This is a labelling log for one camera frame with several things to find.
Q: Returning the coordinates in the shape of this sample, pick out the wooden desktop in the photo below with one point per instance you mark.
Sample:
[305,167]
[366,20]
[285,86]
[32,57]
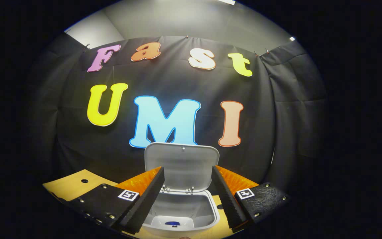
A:
[68,184]

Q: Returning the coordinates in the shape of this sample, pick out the large ceiling light panel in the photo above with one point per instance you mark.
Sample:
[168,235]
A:
[226,1]

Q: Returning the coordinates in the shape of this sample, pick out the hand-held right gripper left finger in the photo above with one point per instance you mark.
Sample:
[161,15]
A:
[148,199]

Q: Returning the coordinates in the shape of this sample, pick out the white desktop garbage bin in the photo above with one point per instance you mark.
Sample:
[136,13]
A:
[186,166]

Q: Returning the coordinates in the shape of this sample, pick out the black backdrop cloth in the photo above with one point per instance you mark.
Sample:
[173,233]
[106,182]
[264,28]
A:
[177,83]

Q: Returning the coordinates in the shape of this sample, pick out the blue pop can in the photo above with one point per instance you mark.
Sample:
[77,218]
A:
[172,223]

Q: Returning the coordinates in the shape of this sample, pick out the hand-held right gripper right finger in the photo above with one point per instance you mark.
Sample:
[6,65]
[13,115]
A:
[228,199]

